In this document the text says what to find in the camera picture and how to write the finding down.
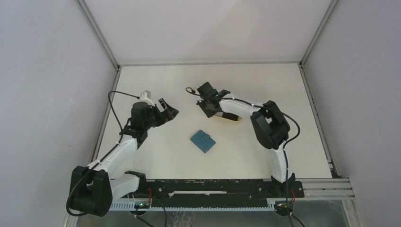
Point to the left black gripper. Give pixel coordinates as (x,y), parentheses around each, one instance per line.
(168,114)

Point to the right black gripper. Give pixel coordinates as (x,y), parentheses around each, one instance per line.
(209,113)

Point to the blue card holder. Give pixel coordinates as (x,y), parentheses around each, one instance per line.
(202,141)

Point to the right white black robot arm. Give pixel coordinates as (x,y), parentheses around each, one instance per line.
(270,125)

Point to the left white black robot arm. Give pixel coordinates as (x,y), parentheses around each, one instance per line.
(92,190)

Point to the beige oval tray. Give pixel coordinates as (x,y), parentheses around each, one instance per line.
(228,116)

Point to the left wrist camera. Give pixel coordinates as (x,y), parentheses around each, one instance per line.
(146,95)

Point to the black mounting base plate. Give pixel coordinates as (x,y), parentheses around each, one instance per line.
(204,190)

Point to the white toothed cable duct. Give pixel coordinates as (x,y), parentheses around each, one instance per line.
(181,206)

